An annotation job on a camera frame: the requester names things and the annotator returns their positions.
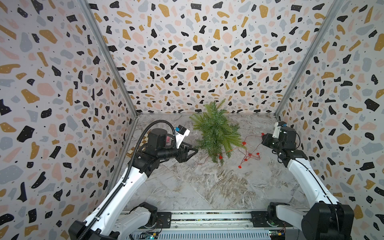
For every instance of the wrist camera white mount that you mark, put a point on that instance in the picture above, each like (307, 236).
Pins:
(180, 133)
(277, 128)

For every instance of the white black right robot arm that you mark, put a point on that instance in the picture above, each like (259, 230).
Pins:
(327, 218)

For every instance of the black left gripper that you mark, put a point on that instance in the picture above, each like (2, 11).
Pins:
(184, 151)

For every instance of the metal base rail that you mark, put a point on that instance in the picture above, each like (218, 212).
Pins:
(217, 225)

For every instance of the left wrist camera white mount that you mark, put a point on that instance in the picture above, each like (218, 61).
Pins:
(180, 133)

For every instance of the metal corner post right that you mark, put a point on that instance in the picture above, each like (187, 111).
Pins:
(331, 14)

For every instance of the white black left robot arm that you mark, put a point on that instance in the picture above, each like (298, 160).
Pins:
(106, 221)

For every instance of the metal corner post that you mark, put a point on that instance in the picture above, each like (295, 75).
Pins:
(331, 14)
(84, 6)

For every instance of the small green christmas tree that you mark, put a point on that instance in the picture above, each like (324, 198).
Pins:
(219, 136)

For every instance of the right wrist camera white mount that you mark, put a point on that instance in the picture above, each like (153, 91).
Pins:
(277, 128)

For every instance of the metal corner post left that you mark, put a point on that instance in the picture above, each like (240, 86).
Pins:
(84, 6)

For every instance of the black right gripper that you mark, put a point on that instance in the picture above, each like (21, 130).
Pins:
(268, 137)

